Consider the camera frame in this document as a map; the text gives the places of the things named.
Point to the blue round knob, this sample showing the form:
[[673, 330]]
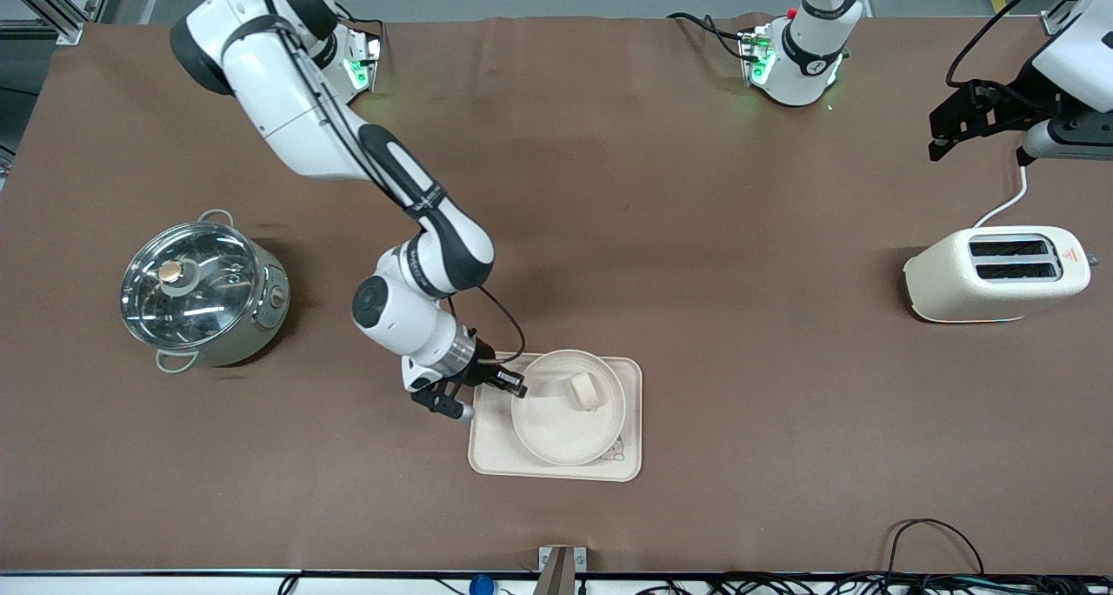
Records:
[[481, 586]]

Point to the glass pot lid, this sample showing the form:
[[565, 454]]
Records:
[[191, 286]]

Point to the silver electric cooking pot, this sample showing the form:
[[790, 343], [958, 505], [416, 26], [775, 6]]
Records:
[[261, 325]]

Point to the cream two-slot toaster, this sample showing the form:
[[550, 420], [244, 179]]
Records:
[[983, 290]]

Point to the small white bun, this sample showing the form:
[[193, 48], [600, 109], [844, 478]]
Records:
[[587, 392]]

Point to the grey metal camera bracket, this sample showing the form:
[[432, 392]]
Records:
[[561, 564]]

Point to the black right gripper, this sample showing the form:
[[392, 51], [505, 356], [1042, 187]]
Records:
[[483, 368]]

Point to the round cream plate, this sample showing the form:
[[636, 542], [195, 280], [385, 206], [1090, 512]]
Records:
[[552, 430]]

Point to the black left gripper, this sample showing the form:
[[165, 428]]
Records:
[[1014, 99]]

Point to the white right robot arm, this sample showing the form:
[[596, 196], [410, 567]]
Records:
[[296, 99]]

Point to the brown table mat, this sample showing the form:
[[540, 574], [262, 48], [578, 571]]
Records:
[[696, 230]]

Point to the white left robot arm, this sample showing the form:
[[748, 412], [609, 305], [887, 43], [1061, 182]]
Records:
[[804, 64]]

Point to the aluminium frame profile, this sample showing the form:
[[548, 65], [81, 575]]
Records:
[[65, 21], [1056, 23]]

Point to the cream rabbit print tray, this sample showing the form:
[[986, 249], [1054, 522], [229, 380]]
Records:
[[491, 447]]

